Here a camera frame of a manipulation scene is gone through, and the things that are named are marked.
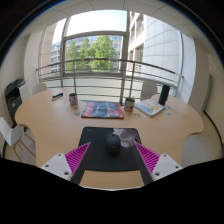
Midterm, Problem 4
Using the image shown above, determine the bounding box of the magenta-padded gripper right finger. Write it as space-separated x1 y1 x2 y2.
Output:
133 140 184 186

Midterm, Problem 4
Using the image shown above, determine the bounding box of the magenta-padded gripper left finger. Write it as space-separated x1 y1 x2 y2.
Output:
40 141 92 186

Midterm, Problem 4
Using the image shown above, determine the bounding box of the black computer mouse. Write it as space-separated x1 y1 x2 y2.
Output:
105 133 122 155

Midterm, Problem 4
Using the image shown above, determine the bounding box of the black printed mouse pad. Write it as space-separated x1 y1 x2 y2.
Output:
77 126 145 173

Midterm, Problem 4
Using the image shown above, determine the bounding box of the white chair with wooden legs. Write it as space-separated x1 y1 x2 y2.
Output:
0 116 36 162

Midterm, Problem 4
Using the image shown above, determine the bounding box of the light blue book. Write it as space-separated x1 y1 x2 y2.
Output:
134 98 166 118

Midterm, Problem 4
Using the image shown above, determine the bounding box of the printed white mug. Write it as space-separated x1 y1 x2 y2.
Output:
123 96 136 113
68 92 79 107

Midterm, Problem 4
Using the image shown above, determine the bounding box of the blue and black stapler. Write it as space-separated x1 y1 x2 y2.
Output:
51 91 64 102

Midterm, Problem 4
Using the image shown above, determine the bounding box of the red and blue magazine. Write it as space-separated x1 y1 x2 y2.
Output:
80 101 125 120

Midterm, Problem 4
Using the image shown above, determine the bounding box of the black cylinder speaker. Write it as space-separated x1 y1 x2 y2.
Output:
158 84 171 106

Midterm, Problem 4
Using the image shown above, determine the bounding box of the white shell chair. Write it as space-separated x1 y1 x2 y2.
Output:
139 80 158 101
31 82 48 96

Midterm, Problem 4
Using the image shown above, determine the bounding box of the black office printer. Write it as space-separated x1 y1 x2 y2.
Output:
4 78 27 126

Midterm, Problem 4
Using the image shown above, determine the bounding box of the grey-green door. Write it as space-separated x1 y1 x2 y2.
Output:
200 73 213 113

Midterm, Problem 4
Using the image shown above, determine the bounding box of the metal balcony railing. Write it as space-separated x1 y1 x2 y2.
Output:
35 58 184 104

